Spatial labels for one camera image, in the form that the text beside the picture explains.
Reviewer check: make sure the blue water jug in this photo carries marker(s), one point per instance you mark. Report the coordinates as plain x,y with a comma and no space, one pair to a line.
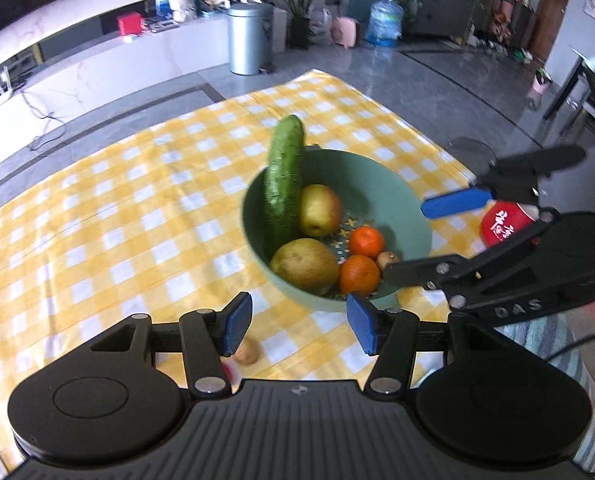
385,20

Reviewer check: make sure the red cup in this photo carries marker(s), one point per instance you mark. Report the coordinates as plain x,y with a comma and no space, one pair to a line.
502,225

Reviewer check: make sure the dark grey stool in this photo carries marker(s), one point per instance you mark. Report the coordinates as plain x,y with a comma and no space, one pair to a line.
472,152

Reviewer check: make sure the small brown round fruit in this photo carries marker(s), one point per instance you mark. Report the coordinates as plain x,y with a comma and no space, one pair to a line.
247,351
387,261

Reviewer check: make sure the small red fruit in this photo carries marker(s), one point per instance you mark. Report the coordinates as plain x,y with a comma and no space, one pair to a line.
232,372

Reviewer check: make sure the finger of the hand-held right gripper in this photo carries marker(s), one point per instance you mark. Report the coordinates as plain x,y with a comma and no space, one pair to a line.
417,272
457,202

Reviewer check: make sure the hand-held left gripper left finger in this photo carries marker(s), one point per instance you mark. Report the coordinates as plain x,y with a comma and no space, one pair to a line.
237,322

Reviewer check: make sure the greenish pear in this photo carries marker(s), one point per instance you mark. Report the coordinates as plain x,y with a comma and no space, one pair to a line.
305,265

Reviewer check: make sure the teal striped cloth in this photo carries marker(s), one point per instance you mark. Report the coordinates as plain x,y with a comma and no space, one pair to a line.
552,340

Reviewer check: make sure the green cucumber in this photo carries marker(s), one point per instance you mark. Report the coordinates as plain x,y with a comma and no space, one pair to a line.
283,175

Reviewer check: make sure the silver trash can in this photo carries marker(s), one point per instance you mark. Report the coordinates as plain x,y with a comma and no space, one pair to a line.
250,40

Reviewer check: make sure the yellow pear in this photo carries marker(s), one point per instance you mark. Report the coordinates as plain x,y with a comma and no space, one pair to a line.
321,210

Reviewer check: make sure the orange tangerine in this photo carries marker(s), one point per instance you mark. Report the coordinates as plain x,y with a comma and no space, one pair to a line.
360,275
367,242

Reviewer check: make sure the red box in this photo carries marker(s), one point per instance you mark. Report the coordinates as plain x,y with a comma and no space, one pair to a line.
130,24

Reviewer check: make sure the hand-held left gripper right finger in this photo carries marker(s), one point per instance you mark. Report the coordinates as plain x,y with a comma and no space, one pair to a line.
365,322

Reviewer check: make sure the white marble TV console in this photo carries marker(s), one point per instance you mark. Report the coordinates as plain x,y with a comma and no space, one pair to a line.
117,70

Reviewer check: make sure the tall-leaved potted plant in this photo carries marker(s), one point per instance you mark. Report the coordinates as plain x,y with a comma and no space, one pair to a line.
297,5

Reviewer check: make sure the green colander bowl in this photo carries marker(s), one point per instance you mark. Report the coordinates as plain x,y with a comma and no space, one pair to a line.
377,185

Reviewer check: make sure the yellow checkered tablecloth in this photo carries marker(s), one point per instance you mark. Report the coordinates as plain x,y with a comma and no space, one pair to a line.
127,235

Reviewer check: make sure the white plastic bag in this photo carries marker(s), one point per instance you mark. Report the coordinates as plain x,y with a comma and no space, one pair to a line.
321,25

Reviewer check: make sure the pink flower pot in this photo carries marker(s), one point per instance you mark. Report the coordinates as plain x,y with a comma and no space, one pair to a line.
542,84

